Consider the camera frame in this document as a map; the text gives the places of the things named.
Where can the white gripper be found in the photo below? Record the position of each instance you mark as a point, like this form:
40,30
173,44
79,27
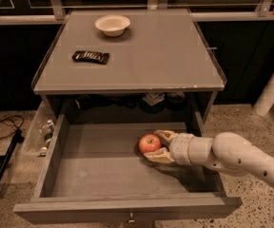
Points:
180,147

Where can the red apple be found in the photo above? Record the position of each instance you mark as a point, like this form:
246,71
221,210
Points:
149,143

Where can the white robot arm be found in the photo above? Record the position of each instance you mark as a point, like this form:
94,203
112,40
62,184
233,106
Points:
227,153

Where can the open grey top drawer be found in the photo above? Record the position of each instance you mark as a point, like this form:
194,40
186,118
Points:
93,172

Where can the metal drawer knob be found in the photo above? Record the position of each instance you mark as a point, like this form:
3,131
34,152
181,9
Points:
131,218

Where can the grey cabinet with top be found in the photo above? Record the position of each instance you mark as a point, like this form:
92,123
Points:
161,51

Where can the black snack bar wrapper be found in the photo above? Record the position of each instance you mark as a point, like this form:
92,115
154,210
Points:
90,57

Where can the clear plastic bin with items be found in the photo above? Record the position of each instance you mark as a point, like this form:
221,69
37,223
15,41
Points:
40,133

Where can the white paper bowl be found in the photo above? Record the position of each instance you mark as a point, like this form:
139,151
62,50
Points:
112,25

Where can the black floor stand bar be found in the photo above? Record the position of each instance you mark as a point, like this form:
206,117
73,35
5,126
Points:
5,158

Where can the metal window railing frame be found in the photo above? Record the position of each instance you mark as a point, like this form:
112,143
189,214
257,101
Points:
57,3

